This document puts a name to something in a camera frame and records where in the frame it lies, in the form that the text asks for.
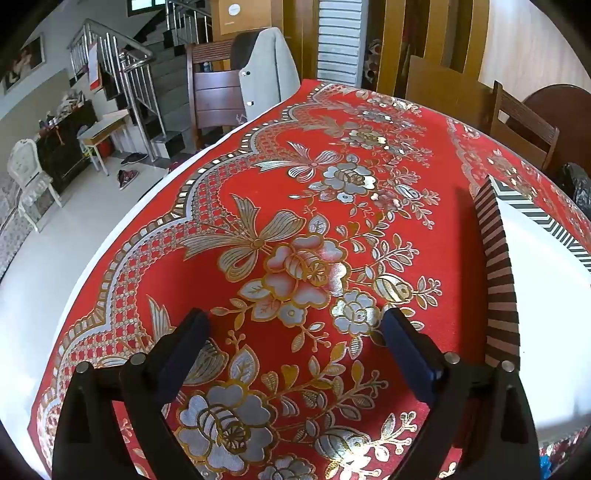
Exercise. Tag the striped cardboard box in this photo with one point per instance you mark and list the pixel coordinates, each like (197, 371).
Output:
(545, 295)

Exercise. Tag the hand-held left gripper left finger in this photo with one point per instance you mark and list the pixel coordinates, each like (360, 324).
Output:
(184, 355)

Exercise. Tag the staircase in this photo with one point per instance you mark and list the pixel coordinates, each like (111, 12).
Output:
(173, 69)

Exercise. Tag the small white desk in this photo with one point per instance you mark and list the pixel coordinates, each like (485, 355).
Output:
(104, 127)

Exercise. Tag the grey shoes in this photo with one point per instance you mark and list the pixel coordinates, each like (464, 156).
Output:
(134, 159)

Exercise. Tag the red and white paper sign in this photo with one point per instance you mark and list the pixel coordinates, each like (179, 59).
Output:
(94, 69)

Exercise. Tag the metal stair railing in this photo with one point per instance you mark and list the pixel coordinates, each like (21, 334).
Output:
(134, 69)

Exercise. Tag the white ornate chair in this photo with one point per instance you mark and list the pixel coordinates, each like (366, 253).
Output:
(27, 175)

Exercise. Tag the slatted wooden chair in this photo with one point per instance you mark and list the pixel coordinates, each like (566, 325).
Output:
(526, 124)

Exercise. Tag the dark red shoes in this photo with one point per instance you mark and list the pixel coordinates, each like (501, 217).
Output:
(127, 179)

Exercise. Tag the red floral tablecloth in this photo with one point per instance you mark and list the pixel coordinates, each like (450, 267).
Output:
(415, 258)

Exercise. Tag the framed wall picture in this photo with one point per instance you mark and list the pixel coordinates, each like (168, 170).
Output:
(23, 62)

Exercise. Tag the black sideboard cabinet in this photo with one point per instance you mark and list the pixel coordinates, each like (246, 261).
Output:
(64, 143)

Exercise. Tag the black plastic bag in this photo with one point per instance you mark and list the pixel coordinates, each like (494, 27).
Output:
(577, 187)

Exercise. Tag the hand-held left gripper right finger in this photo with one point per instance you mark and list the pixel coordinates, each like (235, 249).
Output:
(412, 356)

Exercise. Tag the window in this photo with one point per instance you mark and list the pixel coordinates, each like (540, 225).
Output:
(145, 4)

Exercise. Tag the white slatted panel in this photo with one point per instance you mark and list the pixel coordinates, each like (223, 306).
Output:
(339, 41)

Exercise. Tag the dark round table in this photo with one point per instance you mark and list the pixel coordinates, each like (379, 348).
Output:
(568, 106)

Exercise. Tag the dark wooden chair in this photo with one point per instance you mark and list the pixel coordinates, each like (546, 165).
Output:
(214, 99)

